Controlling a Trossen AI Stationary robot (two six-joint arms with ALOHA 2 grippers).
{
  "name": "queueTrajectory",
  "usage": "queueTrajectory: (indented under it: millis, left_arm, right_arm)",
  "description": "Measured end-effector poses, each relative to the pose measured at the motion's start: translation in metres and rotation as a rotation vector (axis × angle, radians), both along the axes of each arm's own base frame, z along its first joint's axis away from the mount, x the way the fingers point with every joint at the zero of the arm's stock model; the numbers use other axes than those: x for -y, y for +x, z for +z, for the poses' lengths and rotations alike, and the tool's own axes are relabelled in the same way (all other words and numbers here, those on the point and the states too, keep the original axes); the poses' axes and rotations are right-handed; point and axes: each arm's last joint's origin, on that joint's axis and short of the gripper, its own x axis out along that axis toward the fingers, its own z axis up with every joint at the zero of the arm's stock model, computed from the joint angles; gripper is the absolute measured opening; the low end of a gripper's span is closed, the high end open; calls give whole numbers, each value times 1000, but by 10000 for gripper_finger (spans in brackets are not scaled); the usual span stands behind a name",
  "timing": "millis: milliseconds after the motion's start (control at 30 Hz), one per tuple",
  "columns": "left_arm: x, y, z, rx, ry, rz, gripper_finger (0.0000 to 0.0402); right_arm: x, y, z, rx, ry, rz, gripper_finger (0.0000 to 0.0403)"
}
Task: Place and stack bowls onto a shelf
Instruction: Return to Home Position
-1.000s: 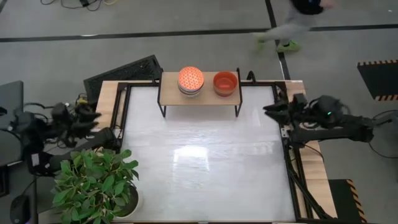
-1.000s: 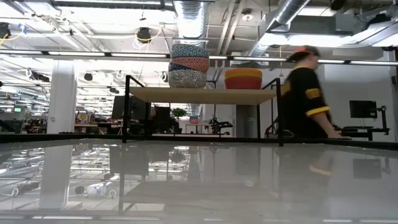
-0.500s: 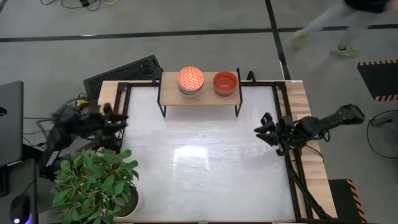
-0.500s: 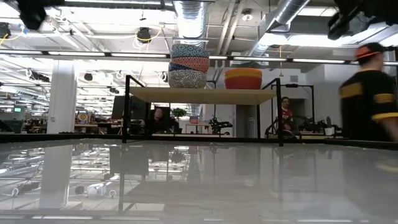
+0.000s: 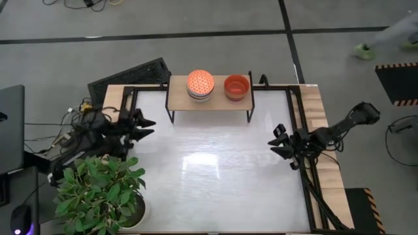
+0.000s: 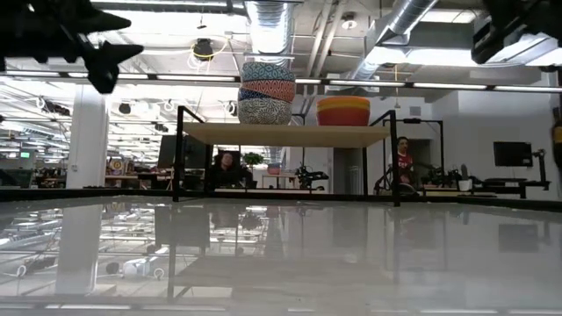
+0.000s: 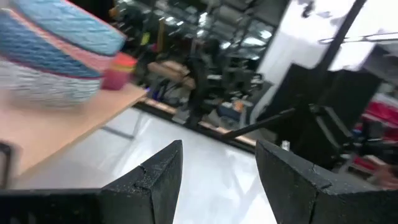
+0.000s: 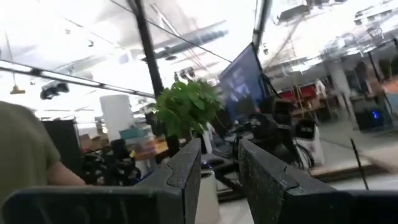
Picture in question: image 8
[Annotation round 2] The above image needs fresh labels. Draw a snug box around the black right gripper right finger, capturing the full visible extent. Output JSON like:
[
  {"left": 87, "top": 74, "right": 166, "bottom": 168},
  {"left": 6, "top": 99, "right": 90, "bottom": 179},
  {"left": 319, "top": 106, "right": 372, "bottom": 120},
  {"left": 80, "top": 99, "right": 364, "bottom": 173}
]
[{"left": 238, "top": 139, "right": 352, "bottom": 224}]

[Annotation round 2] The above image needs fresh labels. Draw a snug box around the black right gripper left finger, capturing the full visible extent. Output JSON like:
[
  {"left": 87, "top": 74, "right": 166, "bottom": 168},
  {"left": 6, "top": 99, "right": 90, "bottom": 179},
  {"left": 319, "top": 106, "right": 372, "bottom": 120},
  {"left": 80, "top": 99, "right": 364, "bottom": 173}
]
[{"left": 136, "top": 138, "right": 202, "bottom": 224}]

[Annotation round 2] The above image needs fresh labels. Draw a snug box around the black computer mouse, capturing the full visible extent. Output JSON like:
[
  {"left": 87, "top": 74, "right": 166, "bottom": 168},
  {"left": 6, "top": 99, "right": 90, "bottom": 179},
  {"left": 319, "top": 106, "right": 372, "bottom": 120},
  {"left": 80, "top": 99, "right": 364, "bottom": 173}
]
[{"left": 201, "top": 157, "right": 225, "bottom": 170}]

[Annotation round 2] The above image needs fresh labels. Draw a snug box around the white box with black top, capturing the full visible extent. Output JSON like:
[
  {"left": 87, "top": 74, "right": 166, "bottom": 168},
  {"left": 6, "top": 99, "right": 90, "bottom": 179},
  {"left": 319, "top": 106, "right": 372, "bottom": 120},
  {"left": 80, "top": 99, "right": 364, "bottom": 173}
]
[{"left": 294, "top": 119, "right": 326, "bottom": 166}]

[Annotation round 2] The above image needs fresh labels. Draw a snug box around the green leafy plant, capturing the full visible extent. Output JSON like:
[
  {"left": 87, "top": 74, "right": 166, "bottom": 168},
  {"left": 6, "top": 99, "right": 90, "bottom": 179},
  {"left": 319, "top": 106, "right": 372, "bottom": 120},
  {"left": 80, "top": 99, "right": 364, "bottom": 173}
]
[{"left": 154, "top": 78, "right": 223, "bottom": 140}]

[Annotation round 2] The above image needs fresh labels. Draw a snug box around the white round column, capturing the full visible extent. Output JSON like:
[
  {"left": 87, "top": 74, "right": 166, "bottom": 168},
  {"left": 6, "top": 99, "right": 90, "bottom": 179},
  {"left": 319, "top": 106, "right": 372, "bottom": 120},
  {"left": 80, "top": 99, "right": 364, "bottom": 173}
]
[{"left": 99, "top": 94, "right": 135, "bottom": 141}]

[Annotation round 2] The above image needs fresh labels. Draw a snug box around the dark computer monitor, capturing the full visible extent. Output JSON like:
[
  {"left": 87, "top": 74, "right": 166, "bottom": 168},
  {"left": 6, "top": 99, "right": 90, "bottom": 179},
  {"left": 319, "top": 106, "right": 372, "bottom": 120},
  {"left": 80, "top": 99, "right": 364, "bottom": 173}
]
[{"left": 217, "top": 42, "right": 266, "bottom": 123}]

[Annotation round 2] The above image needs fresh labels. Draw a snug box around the black board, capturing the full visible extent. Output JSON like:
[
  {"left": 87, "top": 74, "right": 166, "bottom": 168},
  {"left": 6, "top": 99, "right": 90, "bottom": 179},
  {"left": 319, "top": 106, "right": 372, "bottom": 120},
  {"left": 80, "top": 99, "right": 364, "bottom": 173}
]
[{"left": 41, "top": 119, "right": 82, "bottom": 175}]

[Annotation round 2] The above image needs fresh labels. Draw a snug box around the black computer tower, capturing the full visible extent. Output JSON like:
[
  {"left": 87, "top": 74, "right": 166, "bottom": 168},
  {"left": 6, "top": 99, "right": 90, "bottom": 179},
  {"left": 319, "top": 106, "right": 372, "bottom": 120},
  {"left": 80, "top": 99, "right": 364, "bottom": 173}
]
[{"left": 353, "top": 105, "right": 393, "bottom": 132}]

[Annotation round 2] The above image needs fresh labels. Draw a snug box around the person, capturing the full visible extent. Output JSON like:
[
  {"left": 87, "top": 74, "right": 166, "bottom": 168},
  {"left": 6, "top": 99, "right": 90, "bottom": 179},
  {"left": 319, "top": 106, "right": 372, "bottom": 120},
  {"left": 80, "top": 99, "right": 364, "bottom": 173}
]
[{"left": 0, "top": 101, "right": 86, "bottom": 206}]

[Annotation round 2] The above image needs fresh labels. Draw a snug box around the wooden shelf with black frame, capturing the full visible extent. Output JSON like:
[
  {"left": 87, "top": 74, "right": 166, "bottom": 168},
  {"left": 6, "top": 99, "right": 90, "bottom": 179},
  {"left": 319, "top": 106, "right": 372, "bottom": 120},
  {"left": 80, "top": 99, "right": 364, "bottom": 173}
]
[{"left": 349, "top": 138, "right": 398, "bottom": 191}]

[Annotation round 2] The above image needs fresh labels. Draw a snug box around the black metal rig frame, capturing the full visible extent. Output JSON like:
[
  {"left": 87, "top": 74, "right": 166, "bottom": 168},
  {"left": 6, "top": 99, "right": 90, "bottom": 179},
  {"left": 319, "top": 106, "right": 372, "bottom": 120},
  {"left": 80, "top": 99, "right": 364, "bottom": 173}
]
[{"left": 0, "top": 0, "right": 167, "bottom": 100}]

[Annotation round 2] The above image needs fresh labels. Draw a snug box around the black ceiling-mounted camera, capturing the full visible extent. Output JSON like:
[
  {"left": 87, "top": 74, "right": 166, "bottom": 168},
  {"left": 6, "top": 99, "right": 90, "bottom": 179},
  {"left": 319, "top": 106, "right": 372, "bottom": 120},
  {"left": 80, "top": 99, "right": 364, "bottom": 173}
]
[{"left": 39, "top": 81, "right": 70, "bottom": 101}]

